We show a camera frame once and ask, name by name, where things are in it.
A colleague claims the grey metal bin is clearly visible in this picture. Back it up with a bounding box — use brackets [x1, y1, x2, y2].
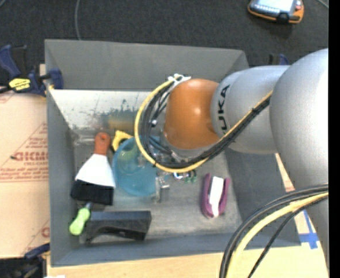
[44, 39, 301, 268]

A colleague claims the clear blue plastic cup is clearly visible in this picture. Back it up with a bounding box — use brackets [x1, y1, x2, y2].
[111, 136, 167, 197]

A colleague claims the purple and white stapler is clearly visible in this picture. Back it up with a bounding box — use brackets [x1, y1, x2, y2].
[200, 172, 232, 219]

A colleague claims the yellow curved object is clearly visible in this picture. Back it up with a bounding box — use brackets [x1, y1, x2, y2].
[111, 130, 133, 152]

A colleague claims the black angular block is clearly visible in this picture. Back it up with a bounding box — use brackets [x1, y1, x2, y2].
[84, 210, 153, 244]

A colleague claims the white brush with black bristles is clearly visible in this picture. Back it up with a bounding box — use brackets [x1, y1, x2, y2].
[70, 131, 116, 206]

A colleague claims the brown cardboard board red print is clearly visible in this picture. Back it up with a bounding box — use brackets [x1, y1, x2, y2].
[0, 87, 50, 260]

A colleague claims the green-handled screwdriver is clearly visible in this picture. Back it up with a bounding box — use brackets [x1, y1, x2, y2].
[68, 202, 93, 236]

